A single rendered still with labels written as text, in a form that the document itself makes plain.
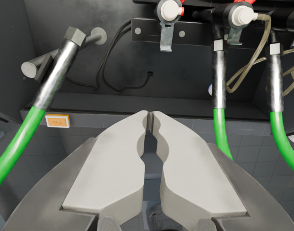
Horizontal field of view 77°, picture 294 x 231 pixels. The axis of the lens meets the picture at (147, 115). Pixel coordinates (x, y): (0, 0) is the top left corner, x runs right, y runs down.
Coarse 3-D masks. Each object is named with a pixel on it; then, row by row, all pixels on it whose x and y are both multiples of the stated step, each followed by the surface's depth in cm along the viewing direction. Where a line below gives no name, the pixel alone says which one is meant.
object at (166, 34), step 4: (172, 20) 21; (160, 24) 21; (164, 24) 21; (172, 24) 21; (164, 28) 21; (168, 28) 21; (172, 28) 21; (164, 32) 22; (168, 32) 22; (172, 32) 22; (164, 36) 22; (168, 36) 22; (172, 36) 22; (160, 40) 22; (164, 40) 22; (168, 40) 22; (160, 44) 22; (164, 44) 22; (168, 44) 22
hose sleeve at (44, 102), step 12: (60, 48) 20; (72, 48) 20; (60, 60) 20; (72, 60) 21; (48, 72) 20; (60, 72) 20; (48, 84) 19; (60, 84) 20; (36, 96) 19; (48, 96) 19; (48, 108) 20
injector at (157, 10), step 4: (160, 0) 21; (164, 0) 20; (176, 0) 20; (160, 4) 20; (180, 4) 20; (156, 8) 22; (160, 8) 20; (156, 12) 22; (160, 12) 20; (156, 16) 25; (160, 16) 21; (180, 16) 21; (160, 20) 21; (164, 20) 21; (176, 20) 21; (168, 24) 21; (160, 28) 26; (160, 32) 26; (160, 36) 26
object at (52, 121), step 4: (68, 116) 44; (48, 120) 43; (52, 120) 43; (56, 120) 43; (60, 120) 43; (64, 120) 43; (68, 120) 44; (52, 124) 44; (56, 124) 44; (60, 124) 44; (64, 124) 44
